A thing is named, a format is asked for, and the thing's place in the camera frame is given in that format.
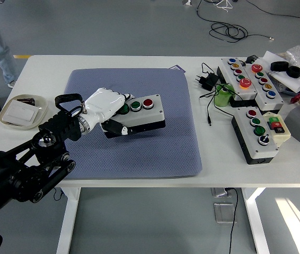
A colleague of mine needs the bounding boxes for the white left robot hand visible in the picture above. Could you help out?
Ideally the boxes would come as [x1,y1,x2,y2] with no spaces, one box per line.
[82,87,135,138]

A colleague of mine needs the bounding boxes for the three-button control box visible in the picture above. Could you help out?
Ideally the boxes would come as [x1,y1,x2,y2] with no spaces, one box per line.
[104,94,166,140]

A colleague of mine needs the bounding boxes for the five-button box, stop button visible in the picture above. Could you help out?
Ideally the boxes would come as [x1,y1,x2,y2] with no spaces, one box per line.
[242,59,285,111]
[217,57,258,108]

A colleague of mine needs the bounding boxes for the four-button box with selector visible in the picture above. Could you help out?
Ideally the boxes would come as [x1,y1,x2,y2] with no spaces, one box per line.
[231,106,280,165]

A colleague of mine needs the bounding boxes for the grey-blue textured mat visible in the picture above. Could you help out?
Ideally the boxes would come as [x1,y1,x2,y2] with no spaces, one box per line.
[61,68,203,180]

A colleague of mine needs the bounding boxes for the cream oval tray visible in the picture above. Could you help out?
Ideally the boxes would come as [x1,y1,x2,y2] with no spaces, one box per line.
[0,94,49,131]

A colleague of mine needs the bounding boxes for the dark brown small object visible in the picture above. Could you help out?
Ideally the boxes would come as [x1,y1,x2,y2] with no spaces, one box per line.
[16,97,36,106]

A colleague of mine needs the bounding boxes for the black power adapter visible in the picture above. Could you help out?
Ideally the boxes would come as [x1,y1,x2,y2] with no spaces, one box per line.
[194,71,219,92]

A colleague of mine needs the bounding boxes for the white table leg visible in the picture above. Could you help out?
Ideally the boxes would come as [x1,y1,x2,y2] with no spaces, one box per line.
[56,187,82,254]
[241,187,271,254]

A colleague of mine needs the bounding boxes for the metal floor socket plate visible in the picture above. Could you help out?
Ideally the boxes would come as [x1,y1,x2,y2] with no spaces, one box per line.
[213,202,237,224]

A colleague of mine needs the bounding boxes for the white wall switch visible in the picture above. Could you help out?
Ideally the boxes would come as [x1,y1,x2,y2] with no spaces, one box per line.
[2,99,41,125]

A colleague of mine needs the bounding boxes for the thin black cable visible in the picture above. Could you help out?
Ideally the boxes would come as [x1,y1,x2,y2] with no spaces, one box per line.
[53,188,64,202]

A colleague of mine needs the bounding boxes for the black adapter cord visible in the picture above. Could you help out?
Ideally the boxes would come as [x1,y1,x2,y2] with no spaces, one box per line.
[199,62,237,126]

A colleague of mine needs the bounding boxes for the white floor cord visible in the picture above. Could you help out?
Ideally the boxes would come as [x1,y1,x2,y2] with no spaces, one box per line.
[213,0,235,13]

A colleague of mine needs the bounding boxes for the black foam ring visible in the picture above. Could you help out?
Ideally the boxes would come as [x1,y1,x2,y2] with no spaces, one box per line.
[270,61,289,72]
[287,66,300,79]

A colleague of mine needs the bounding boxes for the black power cable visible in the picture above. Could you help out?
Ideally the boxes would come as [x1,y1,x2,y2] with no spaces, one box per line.
[225,187,240,254]

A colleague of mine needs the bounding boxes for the coiled black floor cable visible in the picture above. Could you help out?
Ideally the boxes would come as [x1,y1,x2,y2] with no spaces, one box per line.
[195,0,275,43]

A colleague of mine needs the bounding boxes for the cream switch, green red buttons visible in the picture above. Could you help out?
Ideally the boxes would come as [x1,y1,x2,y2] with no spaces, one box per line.
[262,111,291,148]

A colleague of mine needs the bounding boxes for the long black floor cable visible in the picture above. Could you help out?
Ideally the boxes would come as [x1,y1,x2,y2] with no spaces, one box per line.
[245,0,300,19]

